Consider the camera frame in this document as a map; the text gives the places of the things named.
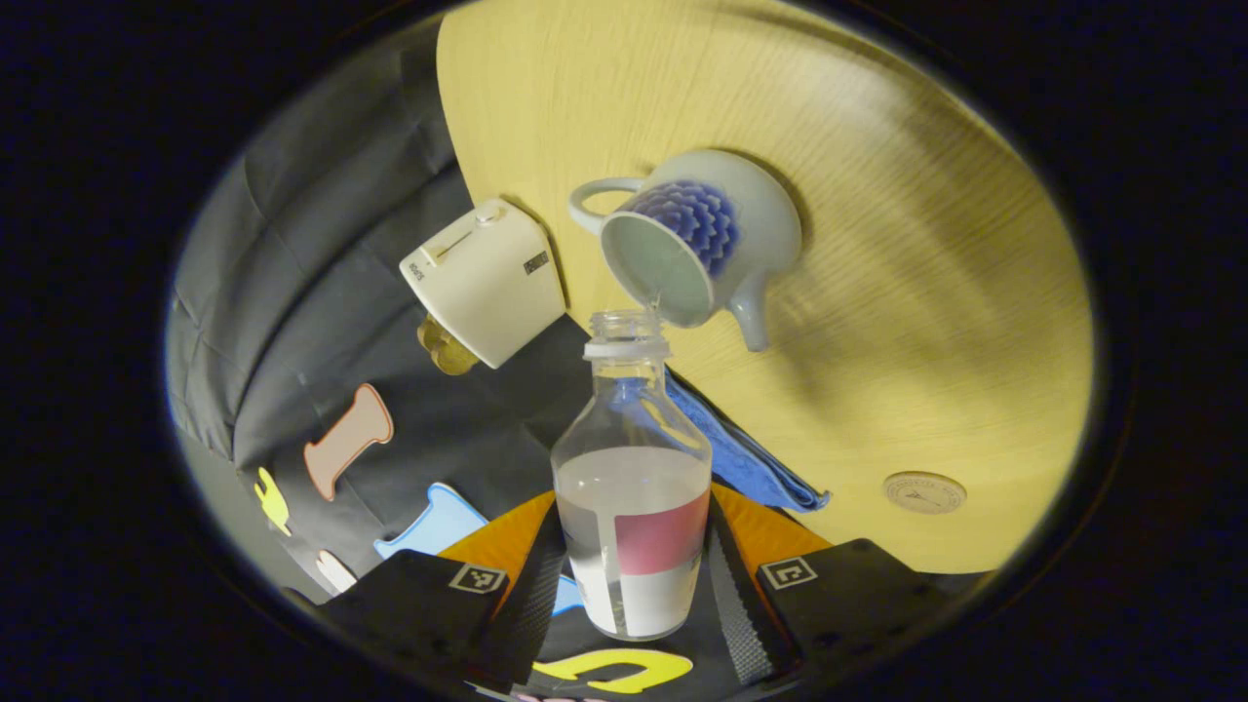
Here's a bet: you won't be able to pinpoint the white toaster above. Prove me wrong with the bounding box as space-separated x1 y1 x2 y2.
399 198 567 371

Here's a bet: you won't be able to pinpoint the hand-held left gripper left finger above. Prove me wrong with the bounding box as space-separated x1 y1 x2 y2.
283 490 578 689

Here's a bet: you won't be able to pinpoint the white blue-patterned teacup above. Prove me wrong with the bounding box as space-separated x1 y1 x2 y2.
568 148 803 353

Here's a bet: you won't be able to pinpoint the folded blue towel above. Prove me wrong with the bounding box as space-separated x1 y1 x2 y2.
609 375 832 514

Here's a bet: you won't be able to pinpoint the round brown coaster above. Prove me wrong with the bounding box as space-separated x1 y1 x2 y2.
883 471 968 516

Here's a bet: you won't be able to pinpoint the brown toast slices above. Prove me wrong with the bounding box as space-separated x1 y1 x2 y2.
417 314 481 376

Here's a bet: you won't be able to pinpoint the clear plastic water bottle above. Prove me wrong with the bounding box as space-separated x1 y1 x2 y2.
551 310 713 642

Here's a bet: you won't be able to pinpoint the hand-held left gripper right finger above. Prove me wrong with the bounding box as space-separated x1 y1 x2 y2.
707 483 976 685

